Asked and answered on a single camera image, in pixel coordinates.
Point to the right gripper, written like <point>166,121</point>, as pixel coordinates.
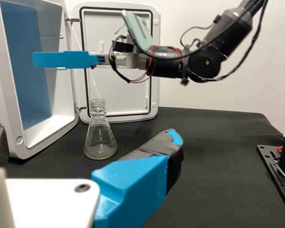
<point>123,62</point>

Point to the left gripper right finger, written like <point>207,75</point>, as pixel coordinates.
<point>133,185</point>

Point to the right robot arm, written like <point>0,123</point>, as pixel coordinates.
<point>204,61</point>

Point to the white incubator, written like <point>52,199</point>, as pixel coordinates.
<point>26,71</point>

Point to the clear flask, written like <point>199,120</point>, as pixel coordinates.
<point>100,140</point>

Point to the incubator door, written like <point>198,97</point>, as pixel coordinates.
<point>123,95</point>

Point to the right wrist camera phone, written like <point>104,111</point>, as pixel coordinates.
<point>137,28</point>

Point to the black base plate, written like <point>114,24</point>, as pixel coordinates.
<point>270,164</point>

